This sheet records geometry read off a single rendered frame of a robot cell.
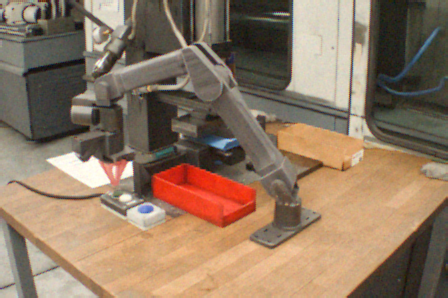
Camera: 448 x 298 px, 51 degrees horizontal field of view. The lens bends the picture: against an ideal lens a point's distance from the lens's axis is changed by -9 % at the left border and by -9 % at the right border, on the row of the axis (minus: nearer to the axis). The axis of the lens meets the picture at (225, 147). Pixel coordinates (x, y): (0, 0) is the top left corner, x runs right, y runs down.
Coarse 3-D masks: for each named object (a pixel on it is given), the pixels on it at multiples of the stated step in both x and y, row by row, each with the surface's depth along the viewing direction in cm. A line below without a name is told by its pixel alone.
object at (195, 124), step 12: (156, 96) 157; (168, 96) 153; (180, 96) 157; (192, 96) 152; (192, 108) 147; (204, 108) 144; (180, 120) 143; (192, 120) 143; (204, 120) 143; (216, 120) 144; (180, 132) 144; (192, 132) 140; (204, 132) 141
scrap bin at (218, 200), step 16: (160, 176) 133; (176, 176) 138; (192, 176) 139; (208, 176) 134; (160, 192) 131; (176, 192) 126; (192, 192) 122; (208, 192) 135; (224, 192) 131; (240, 192) 127; (256, 192) 124; (192, 208) 124; (208, 208) 119; (224, 208) 126; (240, 208) 121; (224, 224) 118
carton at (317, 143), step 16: (288, 128) 166; (304, 128) 169; (320, 128) 165; (288, 144) 161; (304, 144) 157; (320, 144) 152; (336, 144) 162; (352, 144) 158; (320, 160) 154; (336, 160) 150; (352, 160) 152
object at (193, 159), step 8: (208, 152) 144; (232, 152) 152; (240, 152) 155; (192, 160) 144; (200, 160) 143; (208, 160) 145; (216, 160) 157; (224, 160) 155; (232, 160) 153; (240, 160) 156; (208, 168) 146
